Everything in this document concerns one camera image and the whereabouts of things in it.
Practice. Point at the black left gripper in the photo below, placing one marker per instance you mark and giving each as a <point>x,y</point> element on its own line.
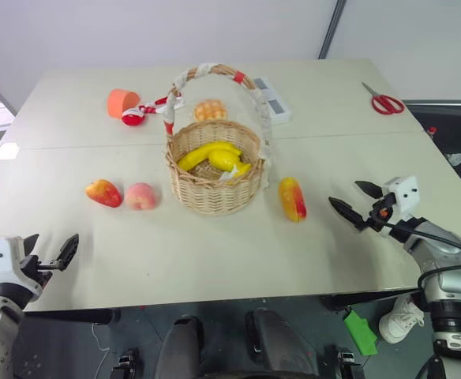
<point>35,272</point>

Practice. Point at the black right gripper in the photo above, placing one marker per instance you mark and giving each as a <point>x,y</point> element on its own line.
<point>382,215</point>

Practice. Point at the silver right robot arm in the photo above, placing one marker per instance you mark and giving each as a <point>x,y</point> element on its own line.
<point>451,283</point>

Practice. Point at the long red yellow mango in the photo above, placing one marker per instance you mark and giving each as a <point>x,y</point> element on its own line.
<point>293,199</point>

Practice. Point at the short red yellow mango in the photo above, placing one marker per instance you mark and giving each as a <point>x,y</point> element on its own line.
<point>104,193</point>

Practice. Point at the red capped bottle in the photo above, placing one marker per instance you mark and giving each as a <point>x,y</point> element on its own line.
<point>432,131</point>

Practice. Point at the pink peach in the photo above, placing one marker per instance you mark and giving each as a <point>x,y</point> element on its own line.
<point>143,196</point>

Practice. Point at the dark side desk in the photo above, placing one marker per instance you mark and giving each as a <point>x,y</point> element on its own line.
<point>443,122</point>

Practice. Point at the white sneaker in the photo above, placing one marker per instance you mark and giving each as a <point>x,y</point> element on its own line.
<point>398,321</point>

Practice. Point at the green plastic object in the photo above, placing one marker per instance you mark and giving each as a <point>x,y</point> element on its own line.
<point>360,331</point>

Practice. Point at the white crumpled paper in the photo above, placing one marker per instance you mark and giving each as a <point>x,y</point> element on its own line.
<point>229,175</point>

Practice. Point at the white box with grey panels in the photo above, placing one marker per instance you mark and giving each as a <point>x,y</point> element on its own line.
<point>274,100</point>

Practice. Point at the yellow banana bunch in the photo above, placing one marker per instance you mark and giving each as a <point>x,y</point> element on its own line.
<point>218,154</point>

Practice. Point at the red ornament with striped ribbon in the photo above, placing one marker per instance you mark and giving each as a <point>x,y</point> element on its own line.
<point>132,117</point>

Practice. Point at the dark rounded shape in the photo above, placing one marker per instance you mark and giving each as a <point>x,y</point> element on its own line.
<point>181,347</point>
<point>278,343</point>

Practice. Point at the orange cup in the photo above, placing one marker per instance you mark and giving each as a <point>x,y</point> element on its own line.
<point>121,102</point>

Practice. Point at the golden melon bread bun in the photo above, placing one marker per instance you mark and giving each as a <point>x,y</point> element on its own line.
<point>211,110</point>

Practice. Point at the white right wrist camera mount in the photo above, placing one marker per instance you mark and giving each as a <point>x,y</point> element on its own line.
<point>405,195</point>

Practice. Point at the black table frame bar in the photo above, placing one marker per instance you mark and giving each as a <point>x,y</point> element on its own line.
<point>364,301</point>

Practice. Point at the small black floor bracket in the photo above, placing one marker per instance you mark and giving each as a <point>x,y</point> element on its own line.
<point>124,365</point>
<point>343,363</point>

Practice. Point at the grey metal post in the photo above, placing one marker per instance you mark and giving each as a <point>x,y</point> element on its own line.
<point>335,27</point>

